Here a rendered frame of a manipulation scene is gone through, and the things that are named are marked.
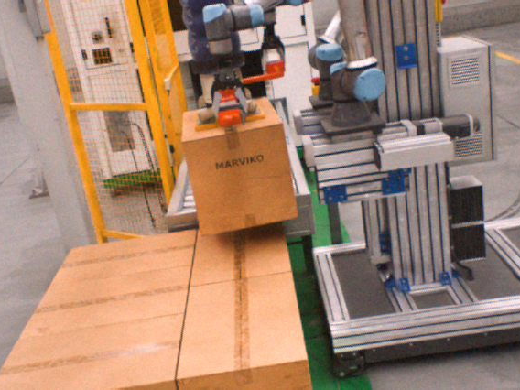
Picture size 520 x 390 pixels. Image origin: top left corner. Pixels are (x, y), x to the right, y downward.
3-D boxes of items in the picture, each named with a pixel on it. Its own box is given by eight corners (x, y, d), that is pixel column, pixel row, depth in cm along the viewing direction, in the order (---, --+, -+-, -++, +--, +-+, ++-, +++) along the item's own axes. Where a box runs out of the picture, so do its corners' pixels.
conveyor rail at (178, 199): (199, 136, 542) (194, 113, 536) (204, 135, 542) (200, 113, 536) (173, 253, 324) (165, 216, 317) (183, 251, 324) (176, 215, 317)
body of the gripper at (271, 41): (265, 51, 300) (261, 25, 296) (263, 49, 308) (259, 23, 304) (282, 48, 300) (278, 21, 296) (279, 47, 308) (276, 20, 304)
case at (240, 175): (200, 191, 324) (183, 112, 312) (279, 176, 326) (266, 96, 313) (201, 236, 268) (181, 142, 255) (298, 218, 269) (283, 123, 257)
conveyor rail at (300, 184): (277, 124, 541) (274, 102, 535) (284, 124, 541) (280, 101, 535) (305, 232, 323) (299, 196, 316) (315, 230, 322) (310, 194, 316)
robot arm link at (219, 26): (230, 3, 212) (204, 7, 209) (235, 37, 215) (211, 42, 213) (223, 3, 219) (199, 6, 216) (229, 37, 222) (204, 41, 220)
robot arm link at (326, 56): (322, 80, 293) (319, 48, 289) (314, 75, 306) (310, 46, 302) (349, 74, 295) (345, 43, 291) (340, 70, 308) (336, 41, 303)
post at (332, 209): (331, 252, 392) (310, 85, 359) (343, 250, 391) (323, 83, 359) (333, 256, 385) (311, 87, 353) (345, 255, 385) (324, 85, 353)
